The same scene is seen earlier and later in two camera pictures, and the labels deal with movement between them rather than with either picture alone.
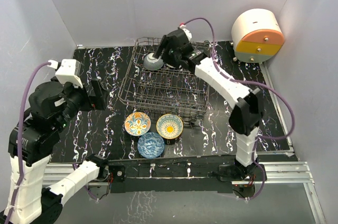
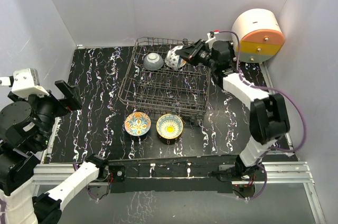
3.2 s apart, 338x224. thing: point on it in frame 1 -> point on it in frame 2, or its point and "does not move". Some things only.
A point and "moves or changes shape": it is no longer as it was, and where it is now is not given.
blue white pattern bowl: [151, 145] moves or changes shape
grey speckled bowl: [152, 63] does not move
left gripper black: [97, 100] -> [72, 98]
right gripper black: [162, 46] -> [188, 53]
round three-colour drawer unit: [256, 35] does not move
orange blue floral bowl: [137, 123] does not move
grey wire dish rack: [181, 93] does not move
